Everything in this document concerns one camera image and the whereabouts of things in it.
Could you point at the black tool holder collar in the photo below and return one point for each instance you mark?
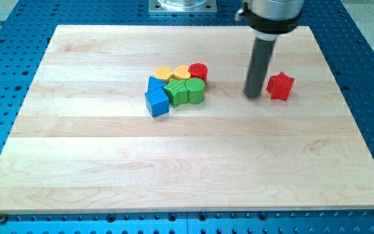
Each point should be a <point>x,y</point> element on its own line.
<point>270,19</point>

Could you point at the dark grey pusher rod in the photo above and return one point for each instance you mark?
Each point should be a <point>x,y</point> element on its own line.
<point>258,66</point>

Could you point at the red star block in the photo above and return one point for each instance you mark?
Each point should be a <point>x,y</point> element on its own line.
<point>279,86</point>

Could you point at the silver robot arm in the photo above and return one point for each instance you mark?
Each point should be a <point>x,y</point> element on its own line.
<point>269,19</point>

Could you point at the green star block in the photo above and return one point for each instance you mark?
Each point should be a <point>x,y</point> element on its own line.
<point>176,92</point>

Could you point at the red cylinder block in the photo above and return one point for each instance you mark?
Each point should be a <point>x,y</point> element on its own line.
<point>198,70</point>

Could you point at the green cylinder block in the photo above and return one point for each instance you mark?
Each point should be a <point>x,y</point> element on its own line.
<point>196,90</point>

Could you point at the yellow heart block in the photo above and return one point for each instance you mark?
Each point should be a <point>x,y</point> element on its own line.
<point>181,72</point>

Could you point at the yellow hexagon block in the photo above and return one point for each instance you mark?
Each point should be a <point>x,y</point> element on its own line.
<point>164,73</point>

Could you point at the blue triangle block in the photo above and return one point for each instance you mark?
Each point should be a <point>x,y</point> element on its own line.
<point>154,83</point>

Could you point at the blue cube block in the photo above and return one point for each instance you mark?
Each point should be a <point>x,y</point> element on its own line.
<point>157,102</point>

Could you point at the light wooden board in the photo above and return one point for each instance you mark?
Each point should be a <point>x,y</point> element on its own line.
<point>84,141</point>

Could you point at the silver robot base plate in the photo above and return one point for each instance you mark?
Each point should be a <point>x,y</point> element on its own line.
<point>164,6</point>

